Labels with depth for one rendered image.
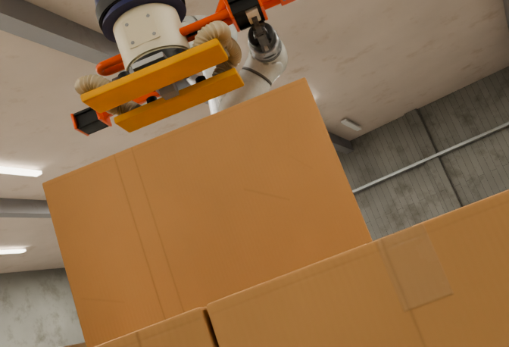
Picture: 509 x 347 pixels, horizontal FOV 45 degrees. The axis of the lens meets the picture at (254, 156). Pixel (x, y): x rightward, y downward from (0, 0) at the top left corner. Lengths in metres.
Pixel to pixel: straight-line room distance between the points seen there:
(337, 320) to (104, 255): 0.78
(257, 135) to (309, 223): 0.21
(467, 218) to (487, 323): 0.10
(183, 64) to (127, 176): 0.29
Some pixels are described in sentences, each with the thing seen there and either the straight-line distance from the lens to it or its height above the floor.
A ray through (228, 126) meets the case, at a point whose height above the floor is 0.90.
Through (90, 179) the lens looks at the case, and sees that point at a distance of 1.35.
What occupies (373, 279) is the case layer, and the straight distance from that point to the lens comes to 0.61.
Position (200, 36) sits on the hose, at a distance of 1.44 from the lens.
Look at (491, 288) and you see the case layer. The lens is 0.62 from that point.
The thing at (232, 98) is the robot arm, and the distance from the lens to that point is 1.79.
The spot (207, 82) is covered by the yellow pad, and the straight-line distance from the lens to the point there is 1.58.
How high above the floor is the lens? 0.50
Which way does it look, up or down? 15 degrees up
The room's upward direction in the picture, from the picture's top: 20 degrees counter-clockwise
